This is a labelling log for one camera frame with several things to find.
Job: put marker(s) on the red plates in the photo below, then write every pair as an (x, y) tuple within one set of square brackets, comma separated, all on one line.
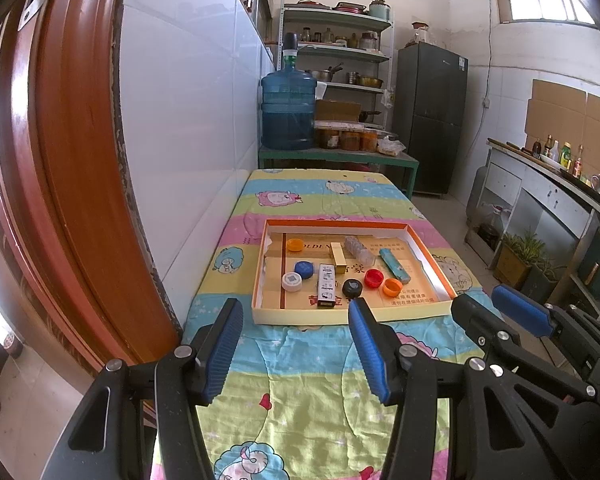
[(350, 7)]

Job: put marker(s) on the green bench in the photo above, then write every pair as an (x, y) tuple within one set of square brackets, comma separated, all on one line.
[(340, 156)]

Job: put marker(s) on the shallow orange-rimmed cardboard box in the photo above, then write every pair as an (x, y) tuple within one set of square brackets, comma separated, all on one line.
[(305, 305)]

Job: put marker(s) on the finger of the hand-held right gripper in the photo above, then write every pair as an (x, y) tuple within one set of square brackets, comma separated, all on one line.
[(472, 315), (522, 310)]

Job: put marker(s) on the red-brown wooden door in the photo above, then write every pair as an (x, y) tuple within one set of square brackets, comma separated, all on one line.
[(70, 185)]

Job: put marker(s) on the yellow bottle cap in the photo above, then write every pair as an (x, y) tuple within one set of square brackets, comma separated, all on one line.
[(295, 245)]

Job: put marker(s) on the blue bottle cap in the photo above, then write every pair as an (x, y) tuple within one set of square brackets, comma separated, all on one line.
[(304, 269)]

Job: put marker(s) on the grey kitchen counter cabinet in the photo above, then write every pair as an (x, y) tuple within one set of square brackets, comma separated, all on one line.
[(545, 200)]

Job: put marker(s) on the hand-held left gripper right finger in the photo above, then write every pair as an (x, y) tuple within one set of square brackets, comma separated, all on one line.
[(375, 355)]

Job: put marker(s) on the teal enamel pot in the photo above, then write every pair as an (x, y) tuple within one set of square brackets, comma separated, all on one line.
[(380, 10)]

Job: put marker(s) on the jar on refrigerator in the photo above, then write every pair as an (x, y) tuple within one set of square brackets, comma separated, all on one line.
[(420, 34)]

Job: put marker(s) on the potted plant in dark pot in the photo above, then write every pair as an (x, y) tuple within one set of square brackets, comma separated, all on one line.
[(540, 285)]

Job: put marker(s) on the orange pickle jar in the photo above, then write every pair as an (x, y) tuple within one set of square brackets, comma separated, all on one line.
[(330, 140), (370, 140), (351, 140)]

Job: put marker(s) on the blue water jug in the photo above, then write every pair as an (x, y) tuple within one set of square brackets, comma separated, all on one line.
[(287, 110)]

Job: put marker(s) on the grey gas cylinder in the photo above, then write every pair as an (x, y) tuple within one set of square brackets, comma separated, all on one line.
[(478, 192)]

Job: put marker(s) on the black frying pan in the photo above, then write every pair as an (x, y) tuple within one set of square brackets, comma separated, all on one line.
[(370, 115)]

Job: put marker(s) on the white round cap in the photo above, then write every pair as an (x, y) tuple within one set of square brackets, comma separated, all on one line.
[(292, 281)]

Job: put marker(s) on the red label bottle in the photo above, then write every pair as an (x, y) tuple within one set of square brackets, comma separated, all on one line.
[(578, 164)]

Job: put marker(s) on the white metal shelf rack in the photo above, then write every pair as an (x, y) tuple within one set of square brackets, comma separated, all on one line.
[(345, 52)]

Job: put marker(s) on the red bottle cap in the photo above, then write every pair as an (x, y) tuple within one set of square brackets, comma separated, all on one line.
[(374, 278)]

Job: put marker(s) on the teal lighter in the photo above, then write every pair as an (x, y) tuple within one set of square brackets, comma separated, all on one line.
[(394, 265)]

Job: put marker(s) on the white plastic bottle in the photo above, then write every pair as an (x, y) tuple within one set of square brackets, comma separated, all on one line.
[(555, 152)]

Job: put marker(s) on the gold rectangular box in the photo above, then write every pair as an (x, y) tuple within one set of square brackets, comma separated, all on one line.
[(337, 255)]

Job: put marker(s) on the dark oil jug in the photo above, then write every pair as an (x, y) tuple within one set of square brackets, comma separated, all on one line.
[(491, 230)]

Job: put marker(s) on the green yellow bottle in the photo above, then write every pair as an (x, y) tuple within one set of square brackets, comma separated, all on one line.
[(565, 157)]

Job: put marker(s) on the black round cap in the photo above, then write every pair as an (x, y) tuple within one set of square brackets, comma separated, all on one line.
[(352, 288)]

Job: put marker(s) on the cartoon sheep printed blanket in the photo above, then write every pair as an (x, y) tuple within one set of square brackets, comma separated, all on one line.
[(290, 360)]

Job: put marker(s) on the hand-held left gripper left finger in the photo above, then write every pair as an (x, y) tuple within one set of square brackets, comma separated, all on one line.
[(220, 355)]

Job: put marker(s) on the brown cardboard box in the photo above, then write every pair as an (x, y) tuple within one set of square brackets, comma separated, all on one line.
[(337, 110)]

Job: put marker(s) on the orange bottle cap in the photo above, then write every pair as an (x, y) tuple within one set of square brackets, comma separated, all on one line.
[(391, 287)]

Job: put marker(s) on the dark grey refrigerator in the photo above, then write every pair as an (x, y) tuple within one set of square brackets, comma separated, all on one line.
[(430, 120)]

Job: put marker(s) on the cardboard wall sheets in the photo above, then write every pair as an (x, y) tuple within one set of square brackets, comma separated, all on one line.
[(565, 110)]

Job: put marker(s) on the potted plant in yellow pot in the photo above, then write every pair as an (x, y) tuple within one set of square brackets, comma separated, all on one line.
[(512, 262)]

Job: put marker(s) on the brass bowl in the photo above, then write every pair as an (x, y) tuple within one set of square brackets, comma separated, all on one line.
[(369, 81)]

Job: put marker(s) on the clear plastic bag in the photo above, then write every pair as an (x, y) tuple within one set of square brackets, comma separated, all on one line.
[(391, 147)]

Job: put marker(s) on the metal cup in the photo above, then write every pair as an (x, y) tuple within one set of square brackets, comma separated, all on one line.
[(599, 183)]

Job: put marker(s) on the water jug pump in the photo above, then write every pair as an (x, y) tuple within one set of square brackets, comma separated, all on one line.
[(290, 52)]

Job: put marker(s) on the white black rectangular case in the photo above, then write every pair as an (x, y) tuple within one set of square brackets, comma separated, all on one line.
[(326, 285)]

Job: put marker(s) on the steel saucepan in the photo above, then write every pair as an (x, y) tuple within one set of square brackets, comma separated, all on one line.
[(322, 75)]

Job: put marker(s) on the dark sauce bottle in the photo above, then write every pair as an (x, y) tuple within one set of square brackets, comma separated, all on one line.
[(548, 147)]

